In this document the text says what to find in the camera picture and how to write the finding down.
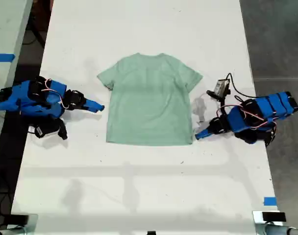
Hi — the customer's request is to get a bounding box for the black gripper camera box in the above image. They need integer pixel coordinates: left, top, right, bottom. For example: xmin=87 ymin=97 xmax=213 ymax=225
xmin=213 ymin=78 xmax=231 ymax=97
xmin=34 ymin=123 xmax=61 ymax=140

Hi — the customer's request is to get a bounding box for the small blue tape square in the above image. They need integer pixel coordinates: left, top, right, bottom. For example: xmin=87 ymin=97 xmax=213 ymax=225
xmin=263 ymin=196 xmax=278 ymax=207

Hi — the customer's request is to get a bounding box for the long blue tape strip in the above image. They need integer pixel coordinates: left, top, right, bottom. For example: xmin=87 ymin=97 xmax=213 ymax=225
xmin=0 ymin=53 xmax=16 ymax=62

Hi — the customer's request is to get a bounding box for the pale green T-shirt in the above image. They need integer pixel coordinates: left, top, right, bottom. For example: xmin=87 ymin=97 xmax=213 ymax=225
xmin=97 ymin=52 xmax=204 ymax=147

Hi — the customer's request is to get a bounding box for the white side table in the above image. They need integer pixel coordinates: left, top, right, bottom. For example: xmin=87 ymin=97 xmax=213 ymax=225
xmin=0 ymin=0 xmax=34 ymax=157

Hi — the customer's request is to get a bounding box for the black camera stalk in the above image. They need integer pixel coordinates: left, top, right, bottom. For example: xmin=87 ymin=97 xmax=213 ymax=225
xmin=206 ymin=90 xmax=232 ymax=117
xmin=56 ymin=119 xmax=68 ymax=141

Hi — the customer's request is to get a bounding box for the black box on grey bracket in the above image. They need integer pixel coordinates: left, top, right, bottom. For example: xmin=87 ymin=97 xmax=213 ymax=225
xmin=9 ymin=213 xmax=39 ymax=230

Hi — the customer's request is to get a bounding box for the black box on white bracket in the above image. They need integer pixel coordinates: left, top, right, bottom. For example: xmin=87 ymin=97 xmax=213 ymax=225
xmin=252 ymin=210 xmax=287 ymax=225

